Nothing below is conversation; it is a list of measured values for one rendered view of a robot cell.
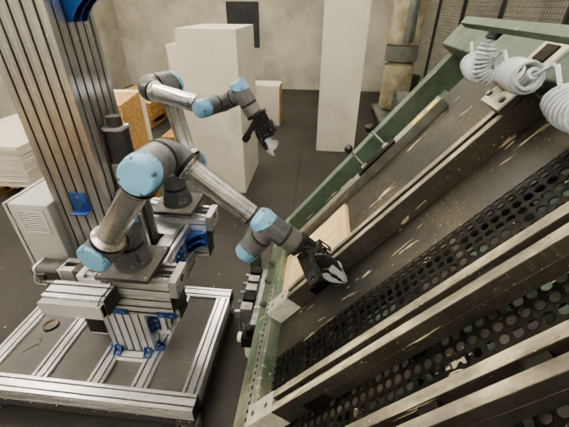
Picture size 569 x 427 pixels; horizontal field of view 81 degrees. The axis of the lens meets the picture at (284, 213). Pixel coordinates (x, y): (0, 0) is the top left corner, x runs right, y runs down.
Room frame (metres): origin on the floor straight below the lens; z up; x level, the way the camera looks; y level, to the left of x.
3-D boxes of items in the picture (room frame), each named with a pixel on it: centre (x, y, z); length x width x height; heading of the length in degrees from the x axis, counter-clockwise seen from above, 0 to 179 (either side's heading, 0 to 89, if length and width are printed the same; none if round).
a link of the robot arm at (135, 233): (1.07, 0.63, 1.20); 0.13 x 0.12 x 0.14; 170
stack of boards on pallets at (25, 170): (4.66, 3.27, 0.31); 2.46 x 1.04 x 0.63; 174
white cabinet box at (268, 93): (6.48, 0.37, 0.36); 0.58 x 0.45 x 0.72; 84
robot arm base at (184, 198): (1.57, 0.58, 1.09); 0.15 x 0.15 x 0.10
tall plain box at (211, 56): (4.05, 0.72, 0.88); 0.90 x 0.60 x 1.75; 174
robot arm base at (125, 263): (1.08, 0.63, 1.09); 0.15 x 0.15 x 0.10
